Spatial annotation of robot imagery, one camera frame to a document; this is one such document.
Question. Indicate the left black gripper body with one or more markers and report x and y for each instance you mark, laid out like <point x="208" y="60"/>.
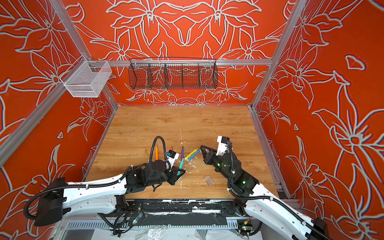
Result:
<point x="167" y="175"/>

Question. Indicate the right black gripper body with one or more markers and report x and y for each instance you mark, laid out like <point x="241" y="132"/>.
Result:
<point x="219" y="163"/>

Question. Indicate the green pen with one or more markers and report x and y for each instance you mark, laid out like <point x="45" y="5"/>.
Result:
<point x="181" y="166"/>

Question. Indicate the orange pen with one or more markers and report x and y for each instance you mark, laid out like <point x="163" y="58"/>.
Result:
<point x="157" y="152"/>

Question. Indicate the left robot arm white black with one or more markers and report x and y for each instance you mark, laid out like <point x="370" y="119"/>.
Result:
<point x="105" y="197"/>

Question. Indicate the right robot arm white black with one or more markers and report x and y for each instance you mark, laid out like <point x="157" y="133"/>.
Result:
<point x="258" y="202"/>

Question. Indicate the blue pen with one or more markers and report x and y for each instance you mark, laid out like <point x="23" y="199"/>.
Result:
<point x="194" y="154"/>

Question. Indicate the yellow pen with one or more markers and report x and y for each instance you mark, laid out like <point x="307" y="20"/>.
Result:
<point x="191" y="154"/>

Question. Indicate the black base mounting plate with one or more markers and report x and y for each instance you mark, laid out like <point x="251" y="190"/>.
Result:
<point x="221" y="207"/>

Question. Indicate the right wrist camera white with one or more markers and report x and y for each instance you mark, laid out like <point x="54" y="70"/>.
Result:
<point x="222" y="145"/>

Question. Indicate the white cable duct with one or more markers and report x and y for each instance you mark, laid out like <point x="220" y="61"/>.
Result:
<point x="100" y="224"/>

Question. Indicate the black wire basket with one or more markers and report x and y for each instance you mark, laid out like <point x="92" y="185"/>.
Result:
<point x="173" y="74"/>

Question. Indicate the white wire basket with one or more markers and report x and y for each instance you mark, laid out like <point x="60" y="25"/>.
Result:
<point x="86" y="79"/>

